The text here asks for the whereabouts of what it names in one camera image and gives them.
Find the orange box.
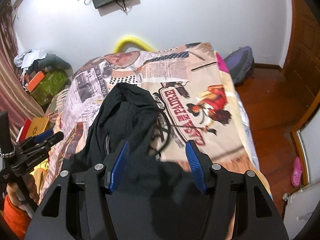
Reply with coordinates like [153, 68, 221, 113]
[25, 71, 45, 93]

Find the brown wooden door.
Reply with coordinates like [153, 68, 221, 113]
[283, 0, 319, 108]

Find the orange sleeve left forearm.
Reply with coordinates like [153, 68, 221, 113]
[3, 195, 31, 240]

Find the red white box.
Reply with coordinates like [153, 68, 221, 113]
[16, 118, 31, 142]

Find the yellow headboard bar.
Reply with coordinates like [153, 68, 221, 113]
[113, 36, 155, 53]

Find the pink croc slipper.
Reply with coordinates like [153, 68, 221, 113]
[291, 157, 303, 187]

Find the purple grey backpack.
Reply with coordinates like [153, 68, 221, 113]
[224, 46, 254, 86]

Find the striped red curtain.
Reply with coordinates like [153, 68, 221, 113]
[0, 3, 44, 141]

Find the wooden wardrobe with sliding door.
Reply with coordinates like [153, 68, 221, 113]
[291, 98, 319, 186]

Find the black zip hoodie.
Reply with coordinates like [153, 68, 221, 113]
[68, 82, 237, 240]

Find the left hand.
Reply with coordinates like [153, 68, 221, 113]
[7, 174, 40, 211]

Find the newspaper print bed blanket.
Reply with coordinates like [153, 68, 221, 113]
[40, 43, 259, 196]

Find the wooden lap desk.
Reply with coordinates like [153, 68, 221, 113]
[25, 117, 50, 138]

